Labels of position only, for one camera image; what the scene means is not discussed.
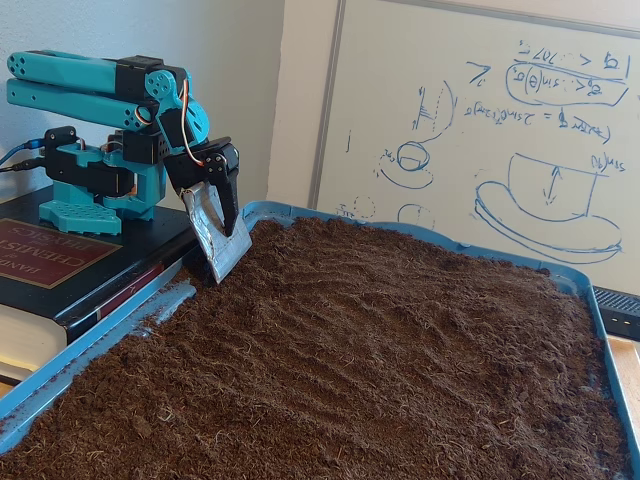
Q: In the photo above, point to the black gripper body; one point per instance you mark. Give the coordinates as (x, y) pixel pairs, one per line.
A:
(192, 161)

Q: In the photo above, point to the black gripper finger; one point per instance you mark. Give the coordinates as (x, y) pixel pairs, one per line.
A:
(226, 200)

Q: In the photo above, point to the silver taped scoop gripper finger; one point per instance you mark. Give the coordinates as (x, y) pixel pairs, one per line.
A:
(220, 250)

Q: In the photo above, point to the brown soil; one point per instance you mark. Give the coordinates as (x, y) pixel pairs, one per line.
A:
(350, 350)

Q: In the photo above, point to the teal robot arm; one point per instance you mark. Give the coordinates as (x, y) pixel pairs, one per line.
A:
(75, 75)

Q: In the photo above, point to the black chemistry physics handbook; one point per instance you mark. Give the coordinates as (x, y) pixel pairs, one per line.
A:
(150, 240)

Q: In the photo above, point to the blue plastic tray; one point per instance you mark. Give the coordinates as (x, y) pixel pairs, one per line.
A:
(100, 340)

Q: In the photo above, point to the whiteboard with blue drawings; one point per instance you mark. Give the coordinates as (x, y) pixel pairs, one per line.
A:
(400, 50)

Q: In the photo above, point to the perforated black box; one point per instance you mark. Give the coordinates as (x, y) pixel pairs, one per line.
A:
(620, 315)

